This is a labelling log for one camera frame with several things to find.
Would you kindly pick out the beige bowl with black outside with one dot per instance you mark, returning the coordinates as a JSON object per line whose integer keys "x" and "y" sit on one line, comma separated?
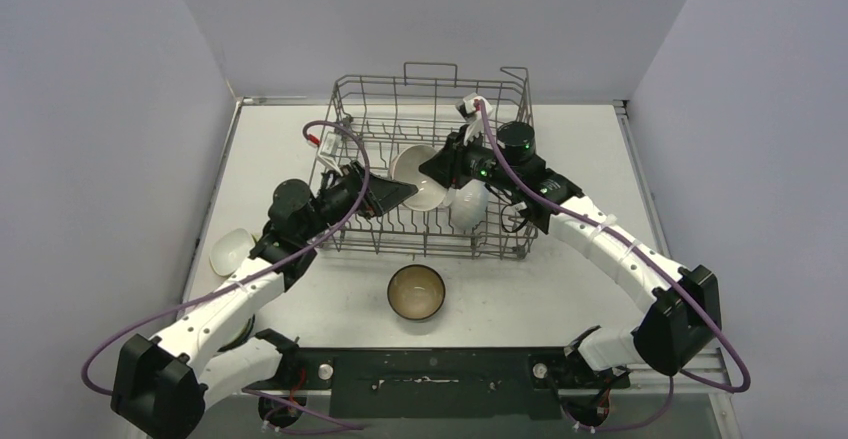
{"x": 416, "y": 292}

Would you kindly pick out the white bowl with tan outside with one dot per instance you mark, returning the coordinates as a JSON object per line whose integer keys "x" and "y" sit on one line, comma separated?
{"x": 405, "y": 168}

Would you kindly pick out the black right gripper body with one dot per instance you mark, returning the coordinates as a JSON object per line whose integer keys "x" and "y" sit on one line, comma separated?
{"x": 454, "y": 162}

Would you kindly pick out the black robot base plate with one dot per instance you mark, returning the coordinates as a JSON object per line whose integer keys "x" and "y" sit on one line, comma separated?
{"x": 443, "y": 383}

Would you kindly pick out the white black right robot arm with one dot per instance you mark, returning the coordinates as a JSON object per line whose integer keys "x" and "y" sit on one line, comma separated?
{"x": 680, "y": 306}

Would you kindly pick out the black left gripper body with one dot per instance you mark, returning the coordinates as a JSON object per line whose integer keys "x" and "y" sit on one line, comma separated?
{"x": 340, "y": 200}

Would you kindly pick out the white square bowl green outside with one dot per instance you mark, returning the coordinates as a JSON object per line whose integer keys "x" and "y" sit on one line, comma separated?
{"x": 227, "y": 254}

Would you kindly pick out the white bowl with blue outside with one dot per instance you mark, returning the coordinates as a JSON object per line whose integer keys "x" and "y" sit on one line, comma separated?
{"x": 468, "y": 205}

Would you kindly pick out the pale green plate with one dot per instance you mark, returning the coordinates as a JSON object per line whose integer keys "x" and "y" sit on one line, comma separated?
{"x": 241, "y": 337}

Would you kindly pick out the grey wire dish rack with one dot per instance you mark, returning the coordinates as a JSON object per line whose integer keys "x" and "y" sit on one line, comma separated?
{"x": 390, "y": 113}

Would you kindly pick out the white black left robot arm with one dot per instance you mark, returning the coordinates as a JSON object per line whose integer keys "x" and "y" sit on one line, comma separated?
{"x": 164, "y": 384}

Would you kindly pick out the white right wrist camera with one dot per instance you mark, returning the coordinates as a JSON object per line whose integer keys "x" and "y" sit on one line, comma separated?
{"x": 470, "y": 108}

